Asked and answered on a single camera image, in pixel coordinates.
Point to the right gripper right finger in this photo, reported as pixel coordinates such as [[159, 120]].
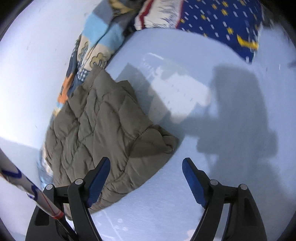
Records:
[[244, 221]]

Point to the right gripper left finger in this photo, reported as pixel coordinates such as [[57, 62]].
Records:
[[75, 222]]

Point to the olive quilted hooded coat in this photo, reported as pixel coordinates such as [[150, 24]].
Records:
[[102, 118]]

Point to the light blue cloud bedsheet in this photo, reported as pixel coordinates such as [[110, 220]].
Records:
[[236, 121]]

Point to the colourful patchwork cartoon quilt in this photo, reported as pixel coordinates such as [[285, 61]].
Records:
[[104, 32]]

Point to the blue star moon pillow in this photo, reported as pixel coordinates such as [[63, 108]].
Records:
[[236, 23]]

